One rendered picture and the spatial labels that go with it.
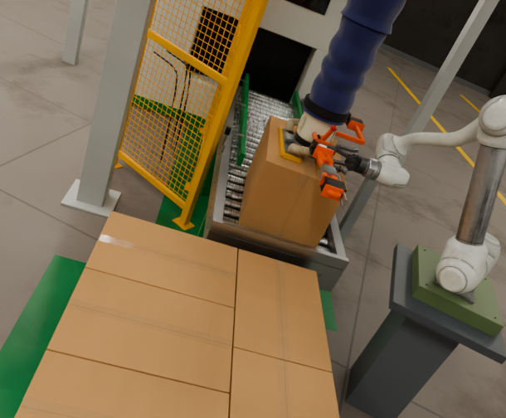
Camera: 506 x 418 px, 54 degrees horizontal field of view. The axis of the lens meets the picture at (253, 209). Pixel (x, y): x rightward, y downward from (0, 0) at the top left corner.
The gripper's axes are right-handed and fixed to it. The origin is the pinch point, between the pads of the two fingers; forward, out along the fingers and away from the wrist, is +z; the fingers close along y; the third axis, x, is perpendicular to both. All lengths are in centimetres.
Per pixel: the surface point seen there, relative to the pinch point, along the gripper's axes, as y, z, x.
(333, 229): 48, -31, 21
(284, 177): 17.7, 11.0, 0.1
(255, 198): 33.4, 19.3, 0.5
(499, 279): 107, -230, 129
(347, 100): -20.0, -4.7, 17.8
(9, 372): 108, 97, -66
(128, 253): 54, 66, -38
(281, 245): 49.1, 0.1, -6.9
